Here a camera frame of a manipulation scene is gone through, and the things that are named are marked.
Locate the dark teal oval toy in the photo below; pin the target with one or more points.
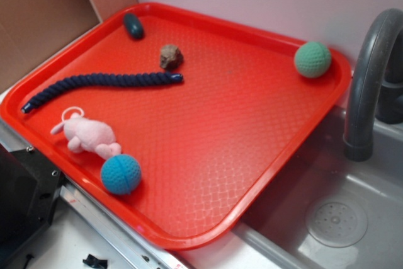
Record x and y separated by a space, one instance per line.
133 26

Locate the brown cardboard panel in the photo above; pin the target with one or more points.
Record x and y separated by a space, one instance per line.
34 30

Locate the brown rock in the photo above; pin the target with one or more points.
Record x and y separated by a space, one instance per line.
170 57

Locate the red plastic tray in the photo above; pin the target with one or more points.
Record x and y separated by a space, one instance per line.
207 147

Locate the black plastic clip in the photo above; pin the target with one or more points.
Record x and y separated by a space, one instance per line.
95 262

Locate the blue textured ball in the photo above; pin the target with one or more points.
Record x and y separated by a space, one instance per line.
121 174

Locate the grey plastic faucet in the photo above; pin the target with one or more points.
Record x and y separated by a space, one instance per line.
376 88

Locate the green textured ball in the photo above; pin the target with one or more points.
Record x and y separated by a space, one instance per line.
312 59

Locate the pink plush toy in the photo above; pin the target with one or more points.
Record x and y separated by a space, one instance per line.
86 135

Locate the grey plastic sink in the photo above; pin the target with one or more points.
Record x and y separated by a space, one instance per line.
325 211

